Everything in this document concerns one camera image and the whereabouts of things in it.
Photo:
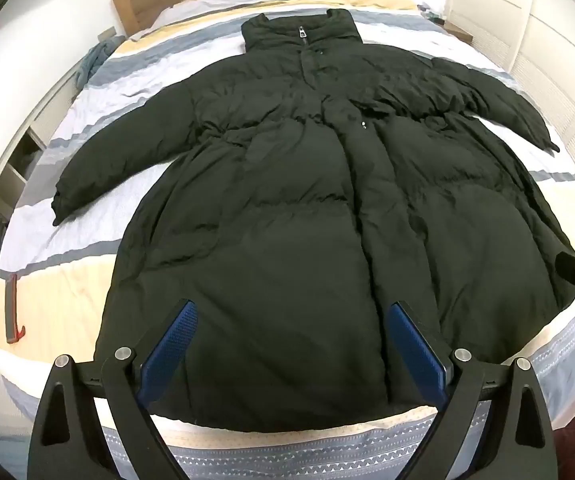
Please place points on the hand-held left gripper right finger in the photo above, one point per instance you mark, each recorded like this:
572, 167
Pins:
415, 347

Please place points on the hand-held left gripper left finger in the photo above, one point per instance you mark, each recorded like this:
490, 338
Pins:
168, 350

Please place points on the black puffer coat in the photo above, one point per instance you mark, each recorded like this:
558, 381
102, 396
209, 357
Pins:
292, 240

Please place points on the red hooked tool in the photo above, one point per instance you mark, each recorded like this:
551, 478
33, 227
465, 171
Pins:
15, 312

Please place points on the white open shelf unit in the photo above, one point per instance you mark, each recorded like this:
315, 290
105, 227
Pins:
12, 160

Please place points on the striped bed blanket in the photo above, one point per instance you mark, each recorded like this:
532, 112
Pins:
132, 85

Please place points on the grey-blue crumpled cloth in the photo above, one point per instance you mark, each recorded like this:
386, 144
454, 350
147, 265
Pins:
92, 57

